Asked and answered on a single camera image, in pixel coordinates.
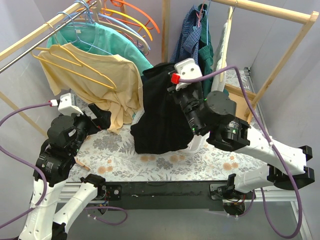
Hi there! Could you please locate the beige t shirt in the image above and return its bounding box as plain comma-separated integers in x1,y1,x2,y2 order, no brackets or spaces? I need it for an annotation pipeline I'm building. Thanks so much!
36,43,143,134

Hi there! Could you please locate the black t shirt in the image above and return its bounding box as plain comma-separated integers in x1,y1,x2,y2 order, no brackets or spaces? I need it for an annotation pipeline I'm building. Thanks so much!
130,62,194,155

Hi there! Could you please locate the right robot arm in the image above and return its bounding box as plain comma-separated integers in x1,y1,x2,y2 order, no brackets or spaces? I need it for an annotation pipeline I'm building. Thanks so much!
167,82,315,199

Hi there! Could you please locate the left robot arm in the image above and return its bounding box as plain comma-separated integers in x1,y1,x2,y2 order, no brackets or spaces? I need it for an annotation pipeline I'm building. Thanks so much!
18,103,111,240

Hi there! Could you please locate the blue plaid shirt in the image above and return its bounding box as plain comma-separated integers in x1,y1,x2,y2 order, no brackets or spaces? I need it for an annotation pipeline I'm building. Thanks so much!
170,5,202,64

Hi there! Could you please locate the teal t shirt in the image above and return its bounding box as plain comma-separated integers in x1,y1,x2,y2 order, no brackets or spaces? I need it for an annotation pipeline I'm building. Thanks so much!
46,22,153,74

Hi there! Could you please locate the light blue hanger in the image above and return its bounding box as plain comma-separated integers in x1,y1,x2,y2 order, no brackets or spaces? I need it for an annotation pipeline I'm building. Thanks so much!
47,0,150,61

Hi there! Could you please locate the yellow orange hanger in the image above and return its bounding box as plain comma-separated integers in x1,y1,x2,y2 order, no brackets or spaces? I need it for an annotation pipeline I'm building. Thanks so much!
99,7,159,42

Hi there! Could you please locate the white garment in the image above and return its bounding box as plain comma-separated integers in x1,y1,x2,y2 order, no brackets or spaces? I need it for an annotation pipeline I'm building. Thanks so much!
211,22,230,92

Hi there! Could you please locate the floral table cloth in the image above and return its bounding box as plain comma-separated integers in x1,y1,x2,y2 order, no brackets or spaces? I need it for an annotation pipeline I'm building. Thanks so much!
58,69,280,182

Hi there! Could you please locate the white plastic basket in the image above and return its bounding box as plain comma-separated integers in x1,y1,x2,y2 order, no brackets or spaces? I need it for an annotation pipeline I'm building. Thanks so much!
132,108,205,154

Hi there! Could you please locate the dark green garment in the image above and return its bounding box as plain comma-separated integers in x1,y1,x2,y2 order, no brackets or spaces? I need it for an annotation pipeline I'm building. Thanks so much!
197,3,230,98

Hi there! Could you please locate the right wooden clothes rack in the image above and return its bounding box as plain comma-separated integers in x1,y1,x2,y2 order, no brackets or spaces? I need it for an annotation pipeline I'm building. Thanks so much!
161,0,320,123

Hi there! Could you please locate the wooden clothes rack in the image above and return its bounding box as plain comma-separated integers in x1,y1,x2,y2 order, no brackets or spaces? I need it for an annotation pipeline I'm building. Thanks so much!
161,0,320,123
0,0,106,172

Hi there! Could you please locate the metal rod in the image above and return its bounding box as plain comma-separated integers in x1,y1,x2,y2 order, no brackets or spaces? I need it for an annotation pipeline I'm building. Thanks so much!
0,2,85,73

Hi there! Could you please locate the black base bar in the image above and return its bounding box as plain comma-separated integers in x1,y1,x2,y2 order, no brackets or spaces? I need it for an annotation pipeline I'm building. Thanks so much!
102,180,227,211

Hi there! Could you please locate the left wooden clothes rack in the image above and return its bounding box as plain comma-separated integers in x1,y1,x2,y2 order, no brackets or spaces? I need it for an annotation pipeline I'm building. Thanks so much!
0,0,106,172

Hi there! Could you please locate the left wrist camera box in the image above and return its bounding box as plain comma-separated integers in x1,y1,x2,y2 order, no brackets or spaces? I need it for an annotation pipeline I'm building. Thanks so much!
49,93,84,116

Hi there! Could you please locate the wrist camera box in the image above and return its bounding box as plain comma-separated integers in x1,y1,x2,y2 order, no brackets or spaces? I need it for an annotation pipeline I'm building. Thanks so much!
49,93,84,116
171,58,203,91

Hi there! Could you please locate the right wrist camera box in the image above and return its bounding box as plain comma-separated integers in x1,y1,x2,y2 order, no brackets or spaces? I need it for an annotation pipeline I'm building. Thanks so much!
171,58,203,91

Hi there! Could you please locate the aluminium frame rail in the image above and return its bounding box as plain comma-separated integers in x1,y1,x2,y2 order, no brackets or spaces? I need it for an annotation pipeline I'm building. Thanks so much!
19,67,313,240

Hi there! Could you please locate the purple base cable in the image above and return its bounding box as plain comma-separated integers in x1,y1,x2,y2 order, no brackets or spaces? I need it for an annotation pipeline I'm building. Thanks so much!
83,206,128,225

